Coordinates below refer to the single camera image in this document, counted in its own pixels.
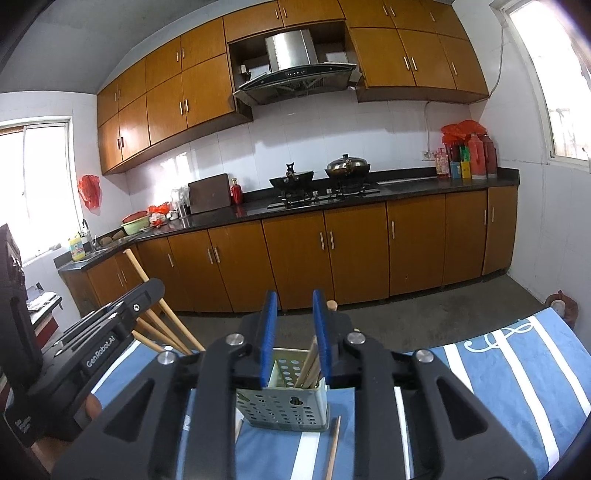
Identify person's left hand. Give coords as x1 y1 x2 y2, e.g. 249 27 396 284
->
85 394 102 420

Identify blue white striped tablecloth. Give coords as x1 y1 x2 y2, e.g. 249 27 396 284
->
89 306 591 480

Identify yellow dish soap bottle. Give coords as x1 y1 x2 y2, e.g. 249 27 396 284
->
69 235 86 262

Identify green perforated utensil holder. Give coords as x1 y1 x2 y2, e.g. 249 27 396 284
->
236 348 329 432

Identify red plastic bag on counter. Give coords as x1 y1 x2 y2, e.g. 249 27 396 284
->
146 202 170 227

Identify left window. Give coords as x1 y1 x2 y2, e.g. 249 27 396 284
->
1 117 80 262

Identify window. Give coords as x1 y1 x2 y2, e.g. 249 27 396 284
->
1 117 80 262
491 1 590 171

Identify brown clay jar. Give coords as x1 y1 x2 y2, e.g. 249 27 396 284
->
544 290 579 330

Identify dark wooden cutting board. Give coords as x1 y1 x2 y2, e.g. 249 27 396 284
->
188 173 231 215

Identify wooden lower cabinets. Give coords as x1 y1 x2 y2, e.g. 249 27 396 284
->
59 181 518 314

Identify wooden cabinets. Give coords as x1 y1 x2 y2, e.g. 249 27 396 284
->
59 181 518 314
97 1 489 174

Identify red bottle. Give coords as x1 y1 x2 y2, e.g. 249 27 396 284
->
230 178 242 205

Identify gas stove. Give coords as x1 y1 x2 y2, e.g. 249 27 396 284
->
266 184 381 210

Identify black countertop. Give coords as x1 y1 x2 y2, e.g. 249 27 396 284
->
54 167 520 276

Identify black wok with ladle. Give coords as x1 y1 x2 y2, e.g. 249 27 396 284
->
270 163 314 200

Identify colourful boxes on counter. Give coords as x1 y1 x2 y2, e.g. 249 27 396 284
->
448 144 472 180

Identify pink packaged item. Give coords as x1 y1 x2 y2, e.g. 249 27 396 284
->
435 147 451 179

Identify dark red thermos flask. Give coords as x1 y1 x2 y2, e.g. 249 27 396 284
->
482 134 498 178

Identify black lidded wok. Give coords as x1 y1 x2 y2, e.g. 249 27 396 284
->
325 153 370 190

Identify red bag over thermoses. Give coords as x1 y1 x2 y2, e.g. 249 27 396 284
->
441 119 487 145

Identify steel range hood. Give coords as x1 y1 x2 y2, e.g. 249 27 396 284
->
229 22 361 107

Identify wooden upper cabinets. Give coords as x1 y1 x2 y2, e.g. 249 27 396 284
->
97 1 489 174

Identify right window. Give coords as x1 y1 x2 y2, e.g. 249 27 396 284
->
491 1 590 171

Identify red plastic bag on wall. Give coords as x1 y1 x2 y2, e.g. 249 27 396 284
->
77 175 102 211

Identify white wall cable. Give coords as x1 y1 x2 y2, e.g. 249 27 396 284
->
420 22 507 162

